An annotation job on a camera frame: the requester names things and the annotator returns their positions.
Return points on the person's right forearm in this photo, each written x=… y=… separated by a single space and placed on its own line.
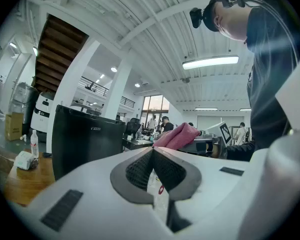
x=240 y=151

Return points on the small white bottle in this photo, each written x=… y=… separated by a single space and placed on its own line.
x=24 y=137

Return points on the black head-worn camera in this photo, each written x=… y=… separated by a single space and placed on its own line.
x=196 y=17

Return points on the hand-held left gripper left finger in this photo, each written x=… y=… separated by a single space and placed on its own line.
x=90 y=196

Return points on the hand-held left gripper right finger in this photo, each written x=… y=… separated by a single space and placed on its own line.
x=215 y=184

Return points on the clear plastic water bottle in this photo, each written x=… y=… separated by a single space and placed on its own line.
x=34 y=144

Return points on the large glass window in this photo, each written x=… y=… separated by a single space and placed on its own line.
x=155 y=109

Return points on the ceiling strip light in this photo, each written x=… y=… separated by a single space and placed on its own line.
x=210 y=62

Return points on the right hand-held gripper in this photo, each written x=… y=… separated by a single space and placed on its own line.
x=225 y=132

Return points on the black box appliance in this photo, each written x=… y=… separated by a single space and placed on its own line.
x=87 y=139

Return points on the person's head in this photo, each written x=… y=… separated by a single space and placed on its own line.
x=230 y=26

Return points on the small white service robot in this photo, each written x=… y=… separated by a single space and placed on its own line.
x=43 y=114

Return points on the brown cardboard box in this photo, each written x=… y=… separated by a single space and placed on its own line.
x=13 y=126

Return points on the white tissue packet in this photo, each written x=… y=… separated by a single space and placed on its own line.
x=23 y=160

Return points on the low wooden table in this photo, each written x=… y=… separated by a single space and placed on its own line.
x=27 y=186

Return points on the black office chair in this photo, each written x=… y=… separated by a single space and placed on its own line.
x=132 y=127

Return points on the person's black-clad torso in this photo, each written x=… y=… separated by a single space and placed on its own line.
x=267 y=84

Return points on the pink cleaning cloth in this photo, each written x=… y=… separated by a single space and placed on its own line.
x=180 y=136

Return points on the wooden staircase underside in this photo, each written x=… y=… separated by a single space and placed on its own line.
x=57 y=54

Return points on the plastic-wrapped water dispenser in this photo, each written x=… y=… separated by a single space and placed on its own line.
x=25 y=101

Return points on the black balcony railing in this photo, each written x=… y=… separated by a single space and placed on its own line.
x=100 y=87

